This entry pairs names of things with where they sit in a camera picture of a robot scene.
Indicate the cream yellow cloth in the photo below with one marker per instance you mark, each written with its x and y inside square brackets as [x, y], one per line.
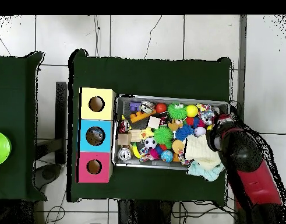
[198, 149]

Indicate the mint green cloth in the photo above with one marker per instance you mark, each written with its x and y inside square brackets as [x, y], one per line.
[203, 171]

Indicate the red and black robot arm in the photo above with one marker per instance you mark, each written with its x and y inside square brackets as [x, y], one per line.
[250, 168]

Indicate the clear mesh bin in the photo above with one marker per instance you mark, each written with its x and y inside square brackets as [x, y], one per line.
[133, 164]

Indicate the wooden box with three holes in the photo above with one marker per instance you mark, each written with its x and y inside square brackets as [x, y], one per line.
[107, 105]

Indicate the yellow smiley face ball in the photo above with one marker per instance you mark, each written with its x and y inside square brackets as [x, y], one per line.
[209, 127]

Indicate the white baseball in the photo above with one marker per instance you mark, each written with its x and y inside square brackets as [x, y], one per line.
[199, 132]

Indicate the plain yellow ball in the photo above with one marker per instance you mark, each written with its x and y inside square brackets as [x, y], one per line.
[192, 110]

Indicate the blue spiky ball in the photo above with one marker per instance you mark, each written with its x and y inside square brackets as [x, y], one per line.
[183, 133]

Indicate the green spiky ball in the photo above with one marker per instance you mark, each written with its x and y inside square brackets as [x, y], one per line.
[162, 136]
[177, 112]

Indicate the orange red ball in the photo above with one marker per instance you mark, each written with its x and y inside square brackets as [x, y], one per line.
[161, 108]

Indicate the crushed silver can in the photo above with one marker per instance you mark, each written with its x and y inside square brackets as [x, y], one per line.
[148, 107]

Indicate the black and white soccer ball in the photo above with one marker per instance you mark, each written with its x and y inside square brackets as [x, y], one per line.
[150, 143]

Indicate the dark green table cloth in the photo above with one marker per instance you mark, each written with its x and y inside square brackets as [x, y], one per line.
[17, 93]
[152, 74]

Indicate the bright green bowl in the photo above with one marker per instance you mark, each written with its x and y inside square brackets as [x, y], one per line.
[0, 148]

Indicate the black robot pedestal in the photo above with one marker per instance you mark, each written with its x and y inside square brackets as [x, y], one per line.
[142, 214]

